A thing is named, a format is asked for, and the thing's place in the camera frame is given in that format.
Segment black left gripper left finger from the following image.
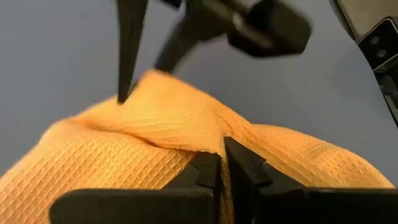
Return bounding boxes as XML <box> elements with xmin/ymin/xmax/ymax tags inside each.
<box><xmin>49</xmin><ymin>152</ymin><xmax>222</xmax><ymax>224</ymax></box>

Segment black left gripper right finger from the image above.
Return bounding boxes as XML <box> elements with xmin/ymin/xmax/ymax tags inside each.
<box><xmin>224</xmin><ymin>136</ymin><xmax>398</xmax><ymax>224</ymax></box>

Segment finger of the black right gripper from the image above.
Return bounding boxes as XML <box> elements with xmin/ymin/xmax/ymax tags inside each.
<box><xmin>154</xmin><ymin>18</ymin><xmax>224</xmax><ymax>74</ymax></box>
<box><xmin>116</xmin><ymin>0</ymin><xmax>149</xmax><ymax>105</ymax></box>

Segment yellow waffle towel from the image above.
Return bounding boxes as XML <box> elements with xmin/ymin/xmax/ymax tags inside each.
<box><xmin>0</xmin><ymin>68</ymin><xmax>395</xmax><ymax>224</ymax></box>

